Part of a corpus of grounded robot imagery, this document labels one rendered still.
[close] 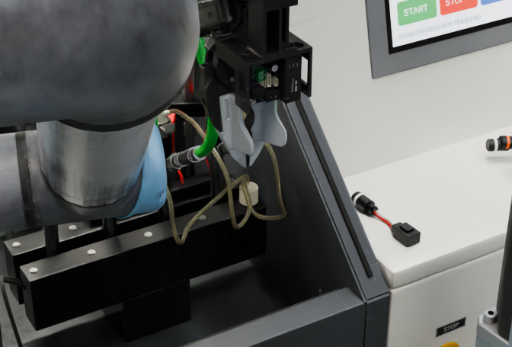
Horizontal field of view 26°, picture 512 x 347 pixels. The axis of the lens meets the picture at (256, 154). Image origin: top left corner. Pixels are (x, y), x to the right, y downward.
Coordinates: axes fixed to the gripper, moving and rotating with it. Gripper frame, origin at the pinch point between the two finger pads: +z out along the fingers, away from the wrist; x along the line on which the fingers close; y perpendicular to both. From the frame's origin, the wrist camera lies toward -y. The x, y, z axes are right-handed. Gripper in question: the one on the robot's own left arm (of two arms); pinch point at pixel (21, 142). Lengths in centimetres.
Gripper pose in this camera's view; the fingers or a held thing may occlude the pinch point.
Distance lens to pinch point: 119.0
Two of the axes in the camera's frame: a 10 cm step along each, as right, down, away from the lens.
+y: 2.2, 9.4, -2.6
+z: 0.9, 2.5, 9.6
